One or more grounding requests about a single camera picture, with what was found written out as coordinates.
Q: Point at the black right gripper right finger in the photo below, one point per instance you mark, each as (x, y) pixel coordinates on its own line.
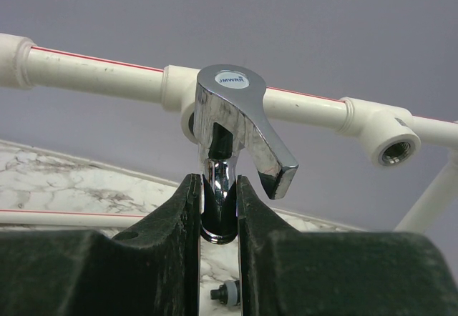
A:
(284, 271)

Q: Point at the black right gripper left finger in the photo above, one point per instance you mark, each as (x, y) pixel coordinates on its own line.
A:
(151, 268)

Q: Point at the chrome metal faucet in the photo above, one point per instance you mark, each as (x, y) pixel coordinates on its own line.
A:
(229, 117)

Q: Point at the white PVC pipe frame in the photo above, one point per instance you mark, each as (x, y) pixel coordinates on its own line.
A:
(389, 135)

